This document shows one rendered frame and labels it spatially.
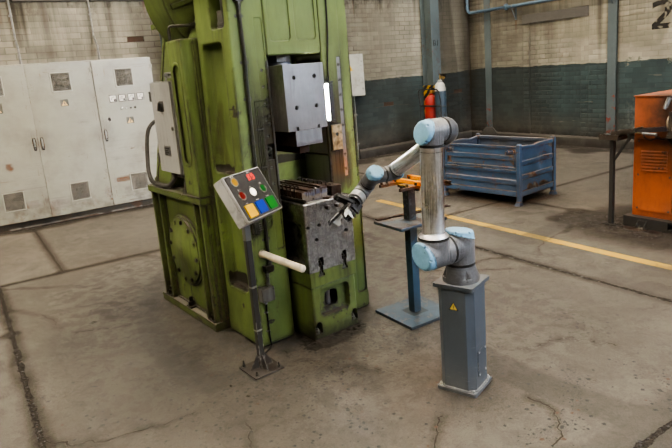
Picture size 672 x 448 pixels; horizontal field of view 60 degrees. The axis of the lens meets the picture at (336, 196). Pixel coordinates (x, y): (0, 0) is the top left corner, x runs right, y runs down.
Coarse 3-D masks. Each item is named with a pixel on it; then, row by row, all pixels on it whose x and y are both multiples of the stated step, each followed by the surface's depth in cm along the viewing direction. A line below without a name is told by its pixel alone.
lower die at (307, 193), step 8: (280, 184) 394; (296, 184) 385; (312, 184) 379; (320, 184) 381; (280, 192) 384; (288, 192) 377; (296, 192) 369; (304, 192) 366; (312, 192) 370; (320, 192) 374; (312, 200) 371
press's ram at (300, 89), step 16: (288, 64) 348; (304, 64) 355; (320, 64) 362; (272, 80) 357; (288, 80) 349; (304, 80) 356; (320, 80) 364; (272, 96) 360; (288, 96) 351; (304, 96) 358; (320, 96) 365; (288, 112) 352; (304, 112) 359; (320, 112) 367; (288, 128) 353; (304, 128) 361
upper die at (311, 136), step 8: (320, 128) 368; (280, 136) 371; (288, 136) 364; (296, 136) 358; (304, 136) 361; (312, 136) 365; (320, 136) 369; (280, 144) 373; (288, 144) 366; (296, 144) 359; (304, 144) 362
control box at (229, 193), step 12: (252, 168) 336; (228, 180) 314; (240, 180) 322; (252, 180) 330; (264, 180) 338; (228, 192) 311; (264, 192) 333; (228, 204) 313; (240, 204) 312; (240, 216) 311; (264, 216) 326; (240, 228) 313
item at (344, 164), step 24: (336, 0) 382; (336, 24) 384; (336, 48) 386; (336, 72) 388; (336, 96) 391; (336, 120) 393; (312, 144) 406; (312, 168) 412; (336, 168) 398; (360, 216) 417; (360, 240) 420; (360, 264) 423; (360, 288) 426
